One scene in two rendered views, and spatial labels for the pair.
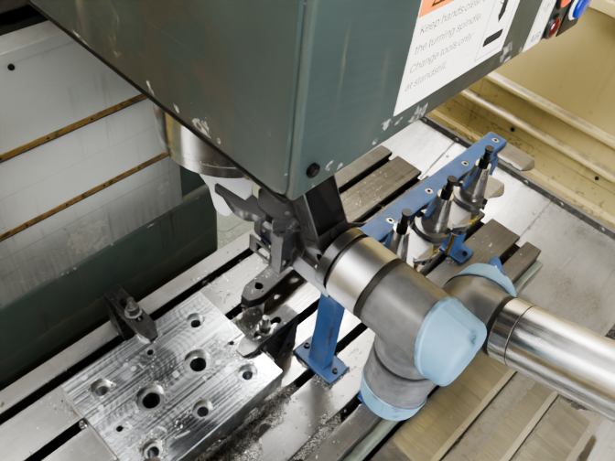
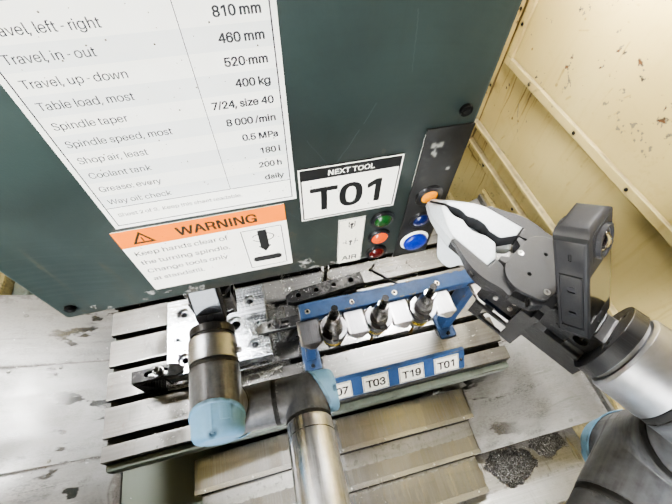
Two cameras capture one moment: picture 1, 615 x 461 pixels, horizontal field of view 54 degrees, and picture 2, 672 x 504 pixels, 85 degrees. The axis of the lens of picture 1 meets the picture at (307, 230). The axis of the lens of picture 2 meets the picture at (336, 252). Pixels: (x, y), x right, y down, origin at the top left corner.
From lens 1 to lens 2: 0.48 m
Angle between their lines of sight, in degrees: 23
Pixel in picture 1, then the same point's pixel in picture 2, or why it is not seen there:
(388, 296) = (194, 377)
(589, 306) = (536, 411)
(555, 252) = (534, 361)
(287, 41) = not seen: outside the picture
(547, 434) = (446, 475)
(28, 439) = (152, 320)
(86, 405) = (171, 319)
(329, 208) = (208, 302)
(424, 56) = (160, 265)
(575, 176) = not seen: hidden behind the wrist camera
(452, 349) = (196, 433)
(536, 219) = not seen: hidden behind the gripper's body
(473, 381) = (415, 414)
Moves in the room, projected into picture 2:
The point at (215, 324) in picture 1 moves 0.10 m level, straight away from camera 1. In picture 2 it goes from (257, 307) to (273, 281)
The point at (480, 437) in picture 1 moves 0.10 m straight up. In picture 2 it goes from (395, 450) to (400, 447)
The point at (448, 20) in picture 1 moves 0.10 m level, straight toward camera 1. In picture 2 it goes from (174, 250) to (71, 311)
